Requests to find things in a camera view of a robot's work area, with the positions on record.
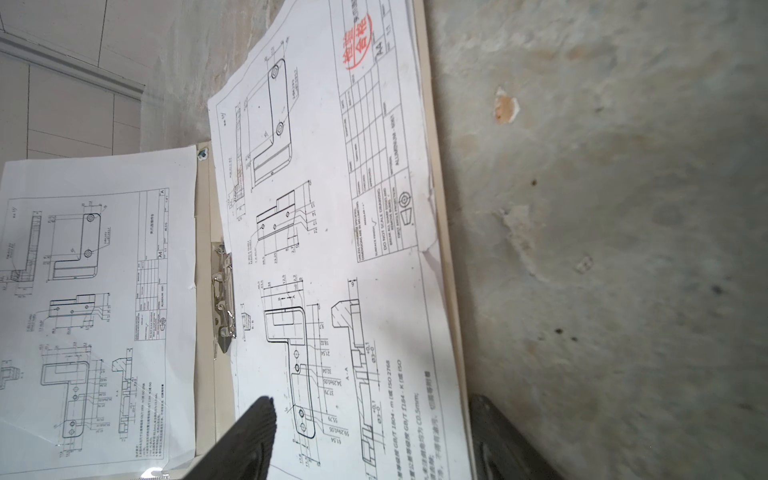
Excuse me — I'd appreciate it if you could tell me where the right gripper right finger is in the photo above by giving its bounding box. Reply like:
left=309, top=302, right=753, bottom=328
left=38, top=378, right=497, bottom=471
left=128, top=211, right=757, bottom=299
left=469, top=395, right=564, bottom=480

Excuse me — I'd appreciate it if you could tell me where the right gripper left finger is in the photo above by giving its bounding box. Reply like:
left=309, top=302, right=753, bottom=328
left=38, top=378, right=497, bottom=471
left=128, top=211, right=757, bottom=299
left=184, top=396, right=277, bottom=480

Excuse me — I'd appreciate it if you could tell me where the beige cardboard folder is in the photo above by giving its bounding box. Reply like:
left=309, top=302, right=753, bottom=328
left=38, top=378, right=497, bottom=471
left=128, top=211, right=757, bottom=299
left=89, top=0, right=475, bottom=480

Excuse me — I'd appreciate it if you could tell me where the printed drawing sheet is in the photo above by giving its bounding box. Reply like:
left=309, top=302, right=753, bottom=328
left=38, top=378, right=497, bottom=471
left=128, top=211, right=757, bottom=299
left=206, top=0, right=474, bottom=480
left=1, top=146, right=198, bottom=479

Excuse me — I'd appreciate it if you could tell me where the printed drawing sheet top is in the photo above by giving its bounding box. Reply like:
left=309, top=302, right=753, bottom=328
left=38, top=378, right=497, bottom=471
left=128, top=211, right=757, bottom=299
left=1, top=146, right=198, bottom=479

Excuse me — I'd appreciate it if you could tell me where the metal folder clip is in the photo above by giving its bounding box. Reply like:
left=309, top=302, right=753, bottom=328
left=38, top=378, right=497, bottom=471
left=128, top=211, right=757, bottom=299
left=211, top=242, right=237, bottom=353

